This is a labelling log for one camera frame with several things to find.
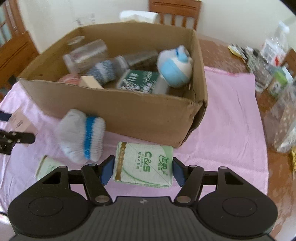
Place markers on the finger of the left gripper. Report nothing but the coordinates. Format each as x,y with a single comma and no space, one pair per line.
9,139
4,116

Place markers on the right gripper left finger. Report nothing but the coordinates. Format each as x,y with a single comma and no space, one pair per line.
95,178

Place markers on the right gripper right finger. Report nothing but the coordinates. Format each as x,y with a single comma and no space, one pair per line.
189,178

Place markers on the green tissue pack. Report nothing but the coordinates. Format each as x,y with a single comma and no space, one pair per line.
143,165
46,165

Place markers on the white blue knitted glove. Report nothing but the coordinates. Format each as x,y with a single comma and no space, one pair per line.
81,137

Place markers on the dark jar clear lid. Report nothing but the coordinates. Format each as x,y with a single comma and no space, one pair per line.
144,60

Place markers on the brown cardboard box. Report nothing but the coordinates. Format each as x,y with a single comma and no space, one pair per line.
162,119

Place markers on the wooden chair left side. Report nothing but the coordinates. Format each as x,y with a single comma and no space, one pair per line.
16,55

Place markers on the red white yarn roll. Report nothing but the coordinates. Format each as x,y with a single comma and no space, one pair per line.
70,78

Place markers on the clear plastic jar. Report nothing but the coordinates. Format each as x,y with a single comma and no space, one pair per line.
86,56

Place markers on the small beige cardboard box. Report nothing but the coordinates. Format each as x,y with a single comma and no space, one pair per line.
90,82

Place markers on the wooden door with panes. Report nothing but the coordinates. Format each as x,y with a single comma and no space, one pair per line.
11,21

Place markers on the small glass jar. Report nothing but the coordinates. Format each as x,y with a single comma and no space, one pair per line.
76,40

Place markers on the blue white plush toy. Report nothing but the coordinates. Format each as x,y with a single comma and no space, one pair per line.
175,66

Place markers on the green lid small jar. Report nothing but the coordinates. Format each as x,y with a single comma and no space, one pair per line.
277,84

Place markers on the clear glass mug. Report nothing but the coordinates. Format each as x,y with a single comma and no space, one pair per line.
85,20

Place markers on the clear plastic water bottle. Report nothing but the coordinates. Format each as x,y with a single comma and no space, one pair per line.
275,47

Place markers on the wooden chair right corner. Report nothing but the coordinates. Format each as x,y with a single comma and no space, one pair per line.
290,62

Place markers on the gold tissue box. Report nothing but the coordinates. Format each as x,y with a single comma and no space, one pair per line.
138,16

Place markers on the wooden chair behind table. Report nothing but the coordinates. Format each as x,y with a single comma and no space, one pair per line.
185,8

